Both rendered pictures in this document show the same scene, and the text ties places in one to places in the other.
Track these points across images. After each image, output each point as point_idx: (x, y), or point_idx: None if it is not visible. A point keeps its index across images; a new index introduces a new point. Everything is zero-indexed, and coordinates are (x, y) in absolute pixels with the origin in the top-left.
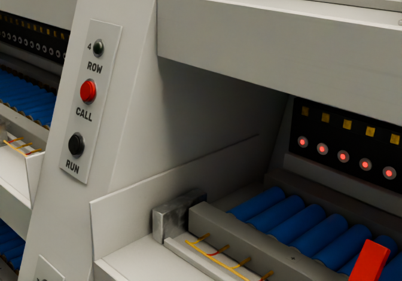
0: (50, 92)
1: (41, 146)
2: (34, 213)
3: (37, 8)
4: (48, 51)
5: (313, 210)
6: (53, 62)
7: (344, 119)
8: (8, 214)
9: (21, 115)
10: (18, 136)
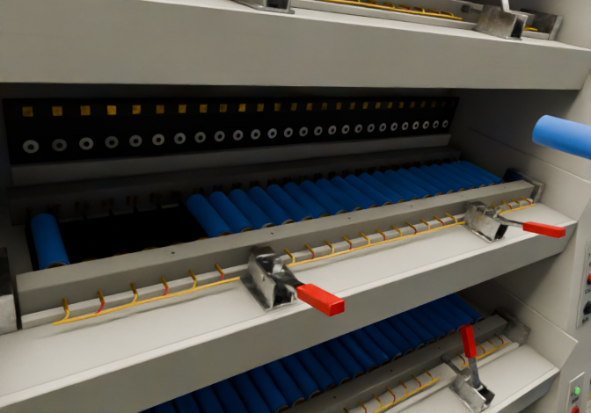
0: (365, 173)
1: (503, 198)
2: (580, 221)
3: (550, 78)
4: (279, 134)
5: None
6: (294, 145)
7: None
8: (545, 249)
9: (455, 192)
10: None
